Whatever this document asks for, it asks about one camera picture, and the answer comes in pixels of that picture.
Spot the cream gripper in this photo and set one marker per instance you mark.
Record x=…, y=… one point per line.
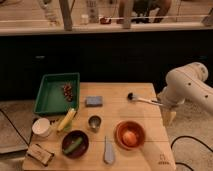
x=168, y=116

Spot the blue sponge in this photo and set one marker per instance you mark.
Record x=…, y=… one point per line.
x=94, y=101

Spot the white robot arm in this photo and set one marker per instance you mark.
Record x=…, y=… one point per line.
x=186, y=82

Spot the orange bowl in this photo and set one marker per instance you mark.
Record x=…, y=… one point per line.
x=133, y=126

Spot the black head dish brush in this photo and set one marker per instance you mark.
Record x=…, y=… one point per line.
x=134, y=97

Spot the orange fruit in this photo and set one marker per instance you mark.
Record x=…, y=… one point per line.
x=129, y=138

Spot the small metal cup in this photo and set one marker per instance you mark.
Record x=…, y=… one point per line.
x=94, y=123

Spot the green cucumber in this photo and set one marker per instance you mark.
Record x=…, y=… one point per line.
x=73, y=146

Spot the dark brown bowl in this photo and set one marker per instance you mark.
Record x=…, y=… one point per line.
x=81, y=149

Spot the yellow corn cob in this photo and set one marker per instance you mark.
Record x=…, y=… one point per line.
x=69, y=116

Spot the bunch of red grapes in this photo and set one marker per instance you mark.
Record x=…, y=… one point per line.
x=67, y=91

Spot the green plastic tray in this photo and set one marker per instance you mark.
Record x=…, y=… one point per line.
x=50, y=98

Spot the red object on floor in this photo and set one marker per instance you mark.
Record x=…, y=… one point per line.
x=105, y=21

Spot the wooden table leg right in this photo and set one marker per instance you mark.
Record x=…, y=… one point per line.
x=128, y=7

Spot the wooden table leg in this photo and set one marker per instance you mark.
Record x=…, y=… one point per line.
x=65, y=11
x=128, y=7

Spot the white ceramic cup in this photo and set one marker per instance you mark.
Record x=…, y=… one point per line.
x=42, y=127

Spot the small white bottle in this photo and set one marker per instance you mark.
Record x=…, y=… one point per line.
x=84, y=19

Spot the wooden table leg left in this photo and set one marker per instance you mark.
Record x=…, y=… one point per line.
x=65, y=11

